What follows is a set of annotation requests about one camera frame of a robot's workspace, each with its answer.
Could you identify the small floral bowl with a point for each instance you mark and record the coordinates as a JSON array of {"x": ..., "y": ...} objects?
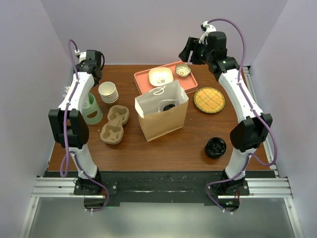
[{"x": 182, "y": 70}]

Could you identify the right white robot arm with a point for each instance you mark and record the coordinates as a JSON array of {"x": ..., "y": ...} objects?
[{"x": 253, "y": 124}]

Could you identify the wrapped white straw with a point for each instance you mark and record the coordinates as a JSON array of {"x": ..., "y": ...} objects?
[{"x": 66, "y": 89}]

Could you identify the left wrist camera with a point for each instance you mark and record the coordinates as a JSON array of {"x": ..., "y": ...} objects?
[{"x": 81, "y": 56}]

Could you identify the brown paper bag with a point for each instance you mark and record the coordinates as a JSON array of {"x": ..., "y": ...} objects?
[{"x": 155, "y": 122}]

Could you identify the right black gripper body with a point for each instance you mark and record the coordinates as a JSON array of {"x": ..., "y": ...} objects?
[{"x": 198, "y": 49}]

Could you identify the cream square plate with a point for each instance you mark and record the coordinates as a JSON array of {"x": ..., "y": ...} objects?
[{"x": 160, "y": 76}]

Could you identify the stack of black lids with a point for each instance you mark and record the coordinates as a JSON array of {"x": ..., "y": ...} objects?
[{"x": 215, "y": 148}]

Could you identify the black coffee cup lid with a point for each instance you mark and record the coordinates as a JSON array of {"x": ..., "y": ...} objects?
[{"x": 168, "y": 107}]

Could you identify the stack of paper cups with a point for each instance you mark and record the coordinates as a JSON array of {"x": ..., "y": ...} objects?
[{"x": 108, "y": 92}]

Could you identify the green straw holder cup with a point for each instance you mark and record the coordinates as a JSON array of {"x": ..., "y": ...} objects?
[{"x": 91, "y": 113}]

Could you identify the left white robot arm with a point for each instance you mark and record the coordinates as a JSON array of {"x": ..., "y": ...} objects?
[{"x": 69, "y": 127}]

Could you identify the round woven yellow coaster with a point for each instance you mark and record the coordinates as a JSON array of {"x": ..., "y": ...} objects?
[{"x": 209, "y": 100}]

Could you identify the pink serving tray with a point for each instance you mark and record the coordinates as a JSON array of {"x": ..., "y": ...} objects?
[{"x": 189, "y": 83}]

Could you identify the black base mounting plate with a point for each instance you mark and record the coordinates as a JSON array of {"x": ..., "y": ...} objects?
[{"x": 172, "y": 187}]

